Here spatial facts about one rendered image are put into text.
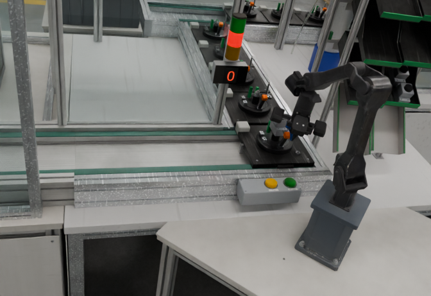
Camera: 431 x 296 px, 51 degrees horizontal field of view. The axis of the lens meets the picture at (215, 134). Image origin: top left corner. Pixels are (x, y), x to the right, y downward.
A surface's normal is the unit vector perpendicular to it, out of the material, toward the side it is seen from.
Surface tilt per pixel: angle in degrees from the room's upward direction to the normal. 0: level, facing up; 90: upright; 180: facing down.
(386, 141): 45
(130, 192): 90
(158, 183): 90
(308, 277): 0
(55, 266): 90
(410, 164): 0
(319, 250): 90
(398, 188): 0
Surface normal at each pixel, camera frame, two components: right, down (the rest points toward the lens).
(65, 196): 0.22, 0.58
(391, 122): 0.15, -0.16
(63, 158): 0.15, -0.81
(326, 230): -0.52, 0.42
